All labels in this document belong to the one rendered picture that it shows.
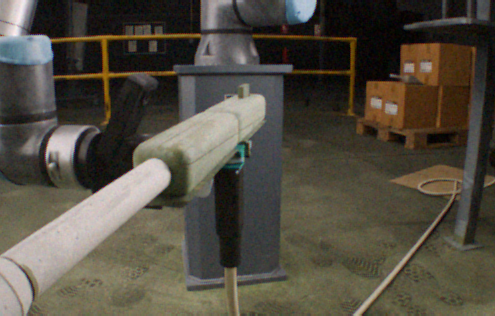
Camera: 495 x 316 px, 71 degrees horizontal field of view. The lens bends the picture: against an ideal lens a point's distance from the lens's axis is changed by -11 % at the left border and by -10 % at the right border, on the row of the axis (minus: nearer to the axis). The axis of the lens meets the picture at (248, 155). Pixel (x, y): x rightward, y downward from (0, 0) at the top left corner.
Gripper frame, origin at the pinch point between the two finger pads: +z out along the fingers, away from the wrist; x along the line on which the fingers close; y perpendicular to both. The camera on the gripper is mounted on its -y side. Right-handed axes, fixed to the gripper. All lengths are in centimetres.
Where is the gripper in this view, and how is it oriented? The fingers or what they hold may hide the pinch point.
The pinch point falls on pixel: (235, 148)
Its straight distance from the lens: 45.8
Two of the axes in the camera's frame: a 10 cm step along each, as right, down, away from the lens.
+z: 9.8, 0.4, -1.9
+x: -2.0, 2.6, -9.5
